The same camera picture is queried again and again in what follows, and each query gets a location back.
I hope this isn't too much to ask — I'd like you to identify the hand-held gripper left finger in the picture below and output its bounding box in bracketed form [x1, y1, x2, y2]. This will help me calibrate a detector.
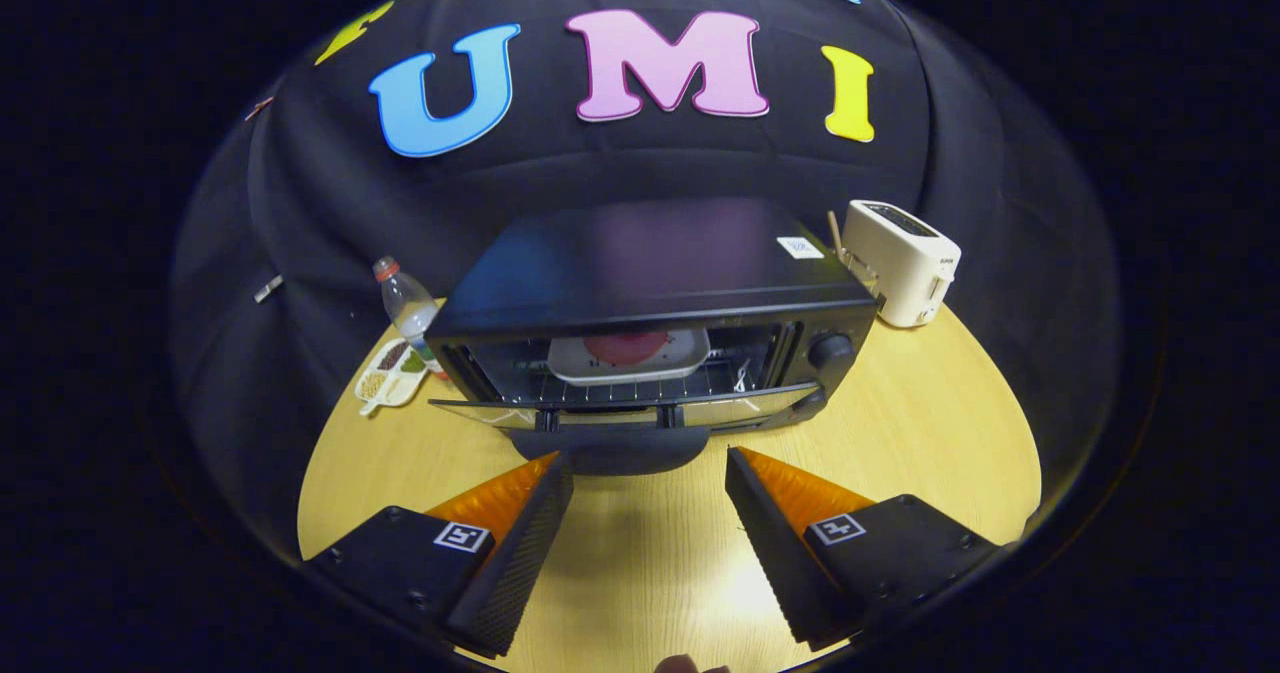
[305, 451, 576, 658]

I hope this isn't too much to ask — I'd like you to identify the clear plastic water bottle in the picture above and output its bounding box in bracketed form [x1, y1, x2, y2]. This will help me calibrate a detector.
[373, 256, 448, 379]

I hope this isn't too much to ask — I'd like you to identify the white toaster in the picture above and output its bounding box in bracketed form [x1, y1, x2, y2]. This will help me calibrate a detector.
[843, 200, 963, 329]

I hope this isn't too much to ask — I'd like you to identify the red meat slice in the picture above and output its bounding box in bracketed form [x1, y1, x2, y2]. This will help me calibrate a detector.
[585, 331, 671, 365]

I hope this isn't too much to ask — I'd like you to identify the oven wire rack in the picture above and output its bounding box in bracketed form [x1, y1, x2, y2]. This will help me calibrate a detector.
[470, 353, 776, 406]

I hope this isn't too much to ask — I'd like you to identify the white square plate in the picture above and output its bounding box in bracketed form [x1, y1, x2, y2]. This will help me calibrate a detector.
[547, 328, 712, 386]

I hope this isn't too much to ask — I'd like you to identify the white divided snack dish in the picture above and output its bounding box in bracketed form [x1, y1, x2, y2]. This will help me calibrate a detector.
[354, 338, 431, 417]

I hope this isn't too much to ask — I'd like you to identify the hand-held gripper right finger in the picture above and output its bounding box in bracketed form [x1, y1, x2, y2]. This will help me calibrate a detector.
[725, 446, 1001, 652]

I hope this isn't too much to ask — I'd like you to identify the black toaster oven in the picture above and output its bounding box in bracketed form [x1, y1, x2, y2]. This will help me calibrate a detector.
[425, 198, 881, 477]

